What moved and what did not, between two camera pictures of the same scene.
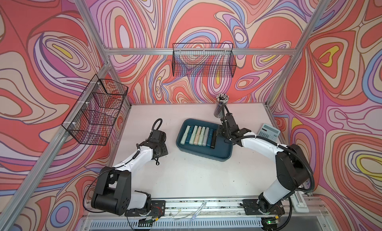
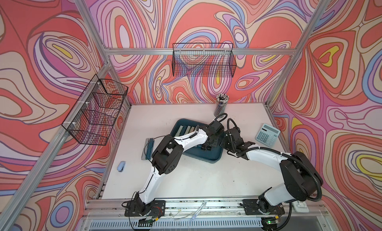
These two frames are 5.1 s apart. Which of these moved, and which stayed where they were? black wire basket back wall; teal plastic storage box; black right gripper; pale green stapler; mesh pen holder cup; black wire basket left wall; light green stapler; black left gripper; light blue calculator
Moved: light green stapler; black left gripper; pale green stapler; black right gripper; teal plastic storage box
Stayed: black wire basket left wall; mesh pen holder cup; black wire basket back wall; light blue calculator
